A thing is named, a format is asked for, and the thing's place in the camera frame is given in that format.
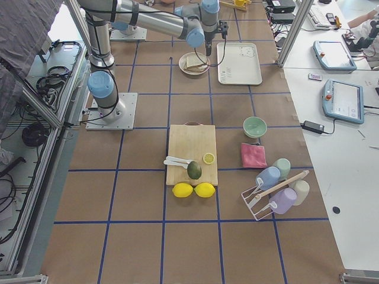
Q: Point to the left yellow lemon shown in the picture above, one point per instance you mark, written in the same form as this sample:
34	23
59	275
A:
182	190

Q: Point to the cream bear tray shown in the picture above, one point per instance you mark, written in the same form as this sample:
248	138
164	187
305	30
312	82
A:
238	64

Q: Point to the purple cup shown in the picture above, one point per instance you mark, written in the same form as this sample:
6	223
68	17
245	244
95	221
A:
283	200

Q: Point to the white wire cup rack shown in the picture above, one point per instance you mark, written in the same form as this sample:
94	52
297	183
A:
257	201

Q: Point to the blue cup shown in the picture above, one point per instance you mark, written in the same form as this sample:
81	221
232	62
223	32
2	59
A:
268	178

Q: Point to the teach pendant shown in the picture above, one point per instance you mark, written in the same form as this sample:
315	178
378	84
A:
333	56
343	101

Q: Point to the right yellow lemon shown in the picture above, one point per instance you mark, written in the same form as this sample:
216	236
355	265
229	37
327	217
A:
205	190

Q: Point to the cream cup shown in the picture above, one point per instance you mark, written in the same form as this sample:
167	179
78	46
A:
301	188

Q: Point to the green bowl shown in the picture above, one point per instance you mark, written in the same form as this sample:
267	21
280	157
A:
254	127

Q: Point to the green cup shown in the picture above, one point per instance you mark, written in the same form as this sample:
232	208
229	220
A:
284	166

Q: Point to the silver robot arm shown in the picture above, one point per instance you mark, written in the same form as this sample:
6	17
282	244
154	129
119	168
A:
197	24

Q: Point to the aluminium frame post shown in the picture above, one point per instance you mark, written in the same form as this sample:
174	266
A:
300	17

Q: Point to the green avocado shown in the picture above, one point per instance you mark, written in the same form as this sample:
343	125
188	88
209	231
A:
194	170

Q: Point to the pink cloth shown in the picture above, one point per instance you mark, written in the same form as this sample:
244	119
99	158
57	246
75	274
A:
253	156

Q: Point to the white bread slice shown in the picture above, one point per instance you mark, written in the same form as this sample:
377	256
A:
192	61

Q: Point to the wooden cutting board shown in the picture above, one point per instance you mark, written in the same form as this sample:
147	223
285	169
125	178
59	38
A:
192	142

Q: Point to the near teach pendant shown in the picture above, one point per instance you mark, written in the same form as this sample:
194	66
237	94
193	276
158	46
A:
343	101

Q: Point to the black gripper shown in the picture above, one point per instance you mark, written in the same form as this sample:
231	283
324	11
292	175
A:
209	35

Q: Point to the lemon slice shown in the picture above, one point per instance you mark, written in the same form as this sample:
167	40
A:
209	158

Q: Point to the black power adapter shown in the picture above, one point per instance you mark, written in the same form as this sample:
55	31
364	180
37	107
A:
313	127

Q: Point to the bread slice on plate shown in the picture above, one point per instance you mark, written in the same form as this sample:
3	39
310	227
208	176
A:
196	70

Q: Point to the far teach pendant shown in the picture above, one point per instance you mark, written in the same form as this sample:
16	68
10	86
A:
333	56

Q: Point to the cream round plate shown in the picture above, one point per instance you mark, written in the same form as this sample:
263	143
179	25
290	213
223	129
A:
201	56

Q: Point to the yellow lemon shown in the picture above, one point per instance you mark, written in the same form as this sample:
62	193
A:
205	190
182	190

